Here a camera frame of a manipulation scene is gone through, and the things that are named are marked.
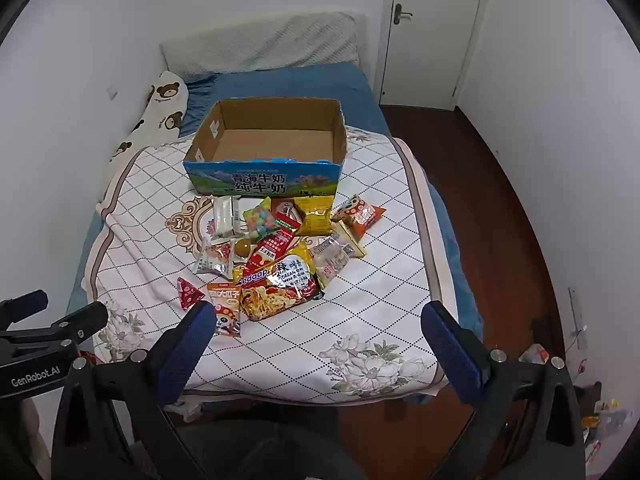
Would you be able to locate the gold yellow snack packet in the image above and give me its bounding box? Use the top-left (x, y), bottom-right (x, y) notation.
top-left (294, 195), bottom-right (335, 236)

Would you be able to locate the silver snack packet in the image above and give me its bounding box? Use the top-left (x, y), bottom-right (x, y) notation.
top-left (194, 237), bottom-right (236, 276)

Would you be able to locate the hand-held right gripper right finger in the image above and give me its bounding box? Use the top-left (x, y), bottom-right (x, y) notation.
top-left (420, 301), bottom-right (586, 480)

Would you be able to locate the orange panda seeds packet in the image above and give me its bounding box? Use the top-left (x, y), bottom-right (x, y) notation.
top-left (207, 282), bottom-right (243, 337)

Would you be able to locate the white pillow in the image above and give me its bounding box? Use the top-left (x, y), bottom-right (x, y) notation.
top-left (160, 10), bottom-right (363, 76)

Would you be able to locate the white door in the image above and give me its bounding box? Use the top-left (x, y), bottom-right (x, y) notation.
top-left (380, 0), bottom-right (493, 111)

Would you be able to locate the white patterned blanket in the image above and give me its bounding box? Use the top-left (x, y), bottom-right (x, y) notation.
top-left (82, 125), bottom-right (458, 406)

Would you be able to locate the colourful candy balls packet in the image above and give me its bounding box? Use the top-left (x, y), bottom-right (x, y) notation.
top-left (242, 197), bottom-right (278, 241)

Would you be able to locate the colourful floor clutter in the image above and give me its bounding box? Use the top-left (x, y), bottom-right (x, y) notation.
top-left (575, 382), bottom-right (628, 466)

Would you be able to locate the instant noodles packet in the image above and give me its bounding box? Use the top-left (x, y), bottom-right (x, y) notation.
top-left (232, 242), bottom-right (323, 322)

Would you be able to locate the long red snack packet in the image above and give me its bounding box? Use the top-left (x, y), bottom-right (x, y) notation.
top-left (245, 227), bottom-right (296, 273)

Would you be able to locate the red triangular snack packet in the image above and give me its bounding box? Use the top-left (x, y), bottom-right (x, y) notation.
top-left (176, 276), bottom-right (207, 309)

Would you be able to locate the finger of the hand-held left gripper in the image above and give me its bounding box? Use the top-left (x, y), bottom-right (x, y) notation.
top-left (0, 289), bottom-right (50, 332)
top-left (0, 302), bottom-right (109, 362)

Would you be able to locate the plain white snack packet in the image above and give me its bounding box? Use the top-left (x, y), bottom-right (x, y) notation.
top-left (232, 197), bottom-right (261, 236)

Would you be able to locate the blue bed sheet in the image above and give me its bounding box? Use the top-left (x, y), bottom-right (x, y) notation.
top-left (67, 62), bottom-right (483, 406)

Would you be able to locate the cardboard box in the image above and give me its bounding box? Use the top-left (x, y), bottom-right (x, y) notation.
top-left (182, 97), bottom-right (348, 198)

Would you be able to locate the bear print pillow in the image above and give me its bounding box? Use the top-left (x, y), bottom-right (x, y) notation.
top-left (109, 71), bottom-right (190, 163)

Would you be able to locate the white wafer packet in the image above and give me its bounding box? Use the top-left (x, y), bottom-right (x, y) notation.
top-left (210, 195), bottom-right (236, 241)

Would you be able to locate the small orange snack packet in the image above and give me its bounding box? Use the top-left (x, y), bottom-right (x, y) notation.
top-left (332, 195), bottom-right (387, 238)

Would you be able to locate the clear yellow-edged biscuit packet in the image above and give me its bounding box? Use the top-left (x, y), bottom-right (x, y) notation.
top-left (307, 222), bottom-right (367, 291)

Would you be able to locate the red and white snack packet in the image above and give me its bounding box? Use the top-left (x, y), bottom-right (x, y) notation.
top-left (270, 199), bottom-right (303, 236)

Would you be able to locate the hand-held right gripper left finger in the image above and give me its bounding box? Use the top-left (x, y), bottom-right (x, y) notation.
top-left (50, 301), bottom-right (221, 480)

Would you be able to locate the white wall power strip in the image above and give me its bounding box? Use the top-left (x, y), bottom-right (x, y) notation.
top-left (567, 287), bottom-right (588, 351)

